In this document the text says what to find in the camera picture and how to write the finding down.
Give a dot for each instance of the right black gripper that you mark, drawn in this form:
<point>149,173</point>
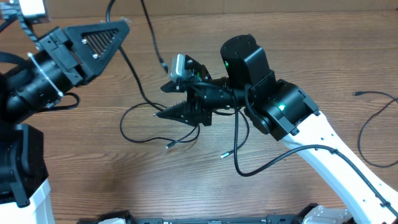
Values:
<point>190,113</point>

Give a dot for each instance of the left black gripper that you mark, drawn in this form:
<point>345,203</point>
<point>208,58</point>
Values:
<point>55,42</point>

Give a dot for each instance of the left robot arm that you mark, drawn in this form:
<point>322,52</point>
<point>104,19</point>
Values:
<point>27,89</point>

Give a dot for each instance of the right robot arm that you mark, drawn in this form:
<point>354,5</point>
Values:
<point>284,111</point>

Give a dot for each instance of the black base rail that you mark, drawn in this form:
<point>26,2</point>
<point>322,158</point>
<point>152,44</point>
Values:
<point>269,219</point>

